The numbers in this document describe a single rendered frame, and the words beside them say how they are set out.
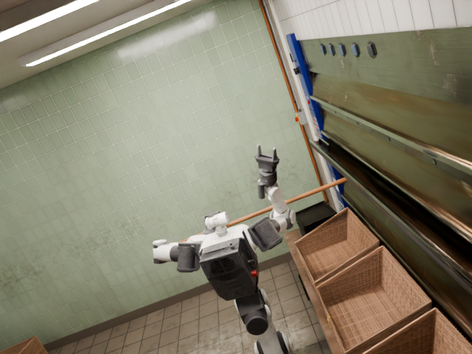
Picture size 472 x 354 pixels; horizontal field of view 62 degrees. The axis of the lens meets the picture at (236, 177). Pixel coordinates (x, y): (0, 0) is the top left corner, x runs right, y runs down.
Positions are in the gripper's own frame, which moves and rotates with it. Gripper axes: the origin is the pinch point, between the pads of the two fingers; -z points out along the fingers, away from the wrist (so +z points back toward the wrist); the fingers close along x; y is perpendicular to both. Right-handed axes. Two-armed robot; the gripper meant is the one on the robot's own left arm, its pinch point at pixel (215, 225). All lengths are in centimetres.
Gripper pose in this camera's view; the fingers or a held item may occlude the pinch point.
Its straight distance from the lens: 258.2
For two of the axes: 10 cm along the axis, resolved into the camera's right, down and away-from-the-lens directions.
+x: 3.4, 8.8, 3.2
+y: 9.0, -2.1, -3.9
